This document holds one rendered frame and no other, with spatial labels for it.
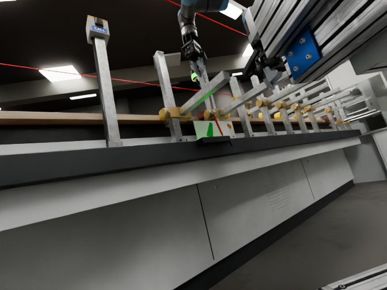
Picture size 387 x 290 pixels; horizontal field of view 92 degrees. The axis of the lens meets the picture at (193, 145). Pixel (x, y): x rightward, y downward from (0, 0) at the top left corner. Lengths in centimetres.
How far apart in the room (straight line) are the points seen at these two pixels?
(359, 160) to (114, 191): 321
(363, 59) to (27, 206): 88
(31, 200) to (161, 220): 51
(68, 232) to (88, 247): 9
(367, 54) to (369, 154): 288
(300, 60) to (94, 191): 68
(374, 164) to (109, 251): 321
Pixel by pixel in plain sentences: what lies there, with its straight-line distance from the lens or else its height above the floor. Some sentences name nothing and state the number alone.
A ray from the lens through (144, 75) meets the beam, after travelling 469.
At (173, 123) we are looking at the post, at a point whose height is 79.
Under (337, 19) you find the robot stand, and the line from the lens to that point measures 51.
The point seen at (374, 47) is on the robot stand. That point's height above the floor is 71.
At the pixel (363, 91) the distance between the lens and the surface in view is 328.
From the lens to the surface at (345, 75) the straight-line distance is 336.
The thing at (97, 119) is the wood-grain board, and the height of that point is 87.
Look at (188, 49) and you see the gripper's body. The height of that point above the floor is 113.
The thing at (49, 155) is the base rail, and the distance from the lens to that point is 64.
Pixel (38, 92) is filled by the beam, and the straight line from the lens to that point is 519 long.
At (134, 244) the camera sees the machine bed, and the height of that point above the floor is 33.
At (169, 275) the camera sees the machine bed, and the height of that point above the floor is 16.
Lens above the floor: 53
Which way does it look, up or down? 11 degrees up
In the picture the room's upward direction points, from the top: 13 degrees counter-clockwise
